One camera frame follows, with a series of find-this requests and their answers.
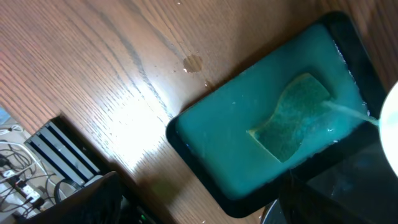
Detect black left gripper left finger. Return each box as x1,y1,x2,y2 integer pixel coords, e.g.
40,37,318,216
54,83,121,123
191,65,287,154
21,172,122,224

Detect white power strip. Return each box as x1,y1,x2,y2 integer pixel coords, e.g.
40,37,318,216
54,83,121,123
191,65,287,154
19,184,41,203

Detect black rectangular water tray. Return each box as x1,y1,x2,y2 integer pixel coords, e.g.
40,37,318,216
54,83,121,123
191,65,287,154
165,11,386,218

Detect tangled floor cables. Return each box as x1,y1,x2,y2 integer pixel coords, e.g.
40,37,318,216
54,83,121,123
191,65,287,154
0,124,81,218

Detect white pink plate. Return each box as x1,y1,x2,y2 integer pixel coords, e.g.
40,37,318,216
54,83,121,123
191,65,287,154
379,83,398,175

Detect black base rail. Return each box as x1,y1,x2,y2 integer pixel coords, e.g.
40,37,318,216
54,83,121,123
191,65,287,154
24,116,110,186

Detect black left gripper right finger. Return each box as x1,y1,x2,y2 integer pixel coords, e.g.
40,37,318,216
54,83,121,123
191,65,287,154
278,176,369,224

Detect round black serving tray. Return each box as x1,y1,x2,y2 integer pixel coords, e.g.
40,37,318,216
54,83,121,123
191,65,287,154
260,139,398,224

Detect green yellow sponge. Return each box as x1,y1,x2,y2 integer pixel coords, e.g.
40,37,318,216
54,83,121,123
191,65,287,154
248,73,332,162

